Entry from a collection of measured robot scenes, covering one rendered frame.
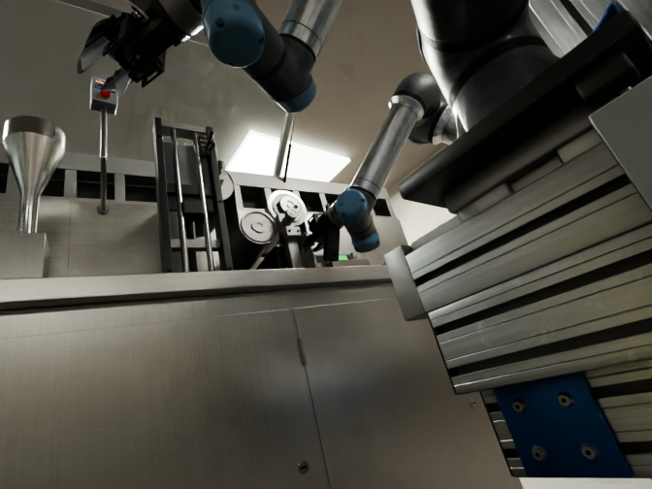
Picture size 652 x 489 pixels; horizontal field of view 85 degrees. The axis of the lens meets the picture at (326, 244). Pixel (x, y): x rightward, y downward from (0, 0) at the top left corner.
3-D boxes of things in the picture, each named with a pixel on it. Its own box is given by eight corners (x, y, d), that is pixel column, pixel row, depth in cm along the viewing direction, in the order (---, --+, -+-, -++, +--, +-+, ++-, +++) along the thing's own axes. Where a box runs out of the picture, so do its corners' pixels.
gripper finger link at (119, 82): (97, 105, 62) (123, 71, 58) (101, 84, 65) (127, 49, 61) (115, 115, 65) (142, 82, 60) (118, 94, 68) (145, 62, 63)
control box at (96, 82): (92, 94, 107) (92, 71, 111) (89, 110, 112) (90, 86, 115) (118, 101, 111) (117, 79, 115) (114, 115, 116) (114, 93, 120)
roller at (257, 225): (244, 241, 110) (239, 208, 115) (222, 273, 129) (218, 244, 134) (279, 242, 116) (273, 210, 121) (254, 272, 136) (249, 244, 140)
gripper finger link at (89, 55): (56, 75, 57) (101, 49, 55) (63, 53, 60) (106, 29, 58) (74, 90, 59) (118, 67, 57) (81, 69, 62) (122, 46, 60)
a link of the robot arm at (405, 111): (449, 53, 87) (364, 225, 79) (447, 85, 97) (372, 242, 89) (405, 47, 92) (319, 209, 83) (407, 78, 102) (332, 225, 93)
